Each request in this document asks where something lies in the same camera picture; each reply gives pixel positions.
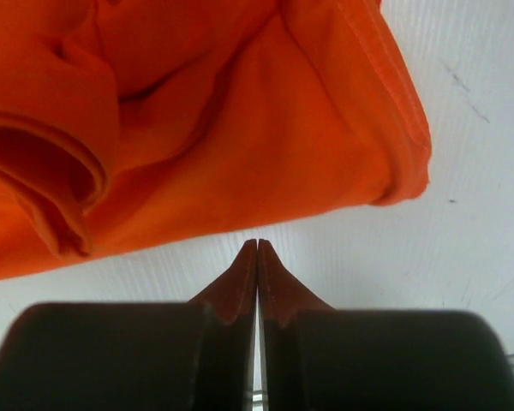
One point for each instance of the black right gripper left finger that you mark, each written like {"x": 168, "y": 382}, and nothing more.
{"x": 194, "y": 355}

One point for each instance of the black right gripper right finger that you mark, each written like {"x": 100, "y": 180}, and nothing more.
{"x": 316, "y": 357}

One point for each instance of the orange t shirt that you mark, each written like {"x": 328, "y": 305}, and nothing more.
{"x": 131, "y": 124}

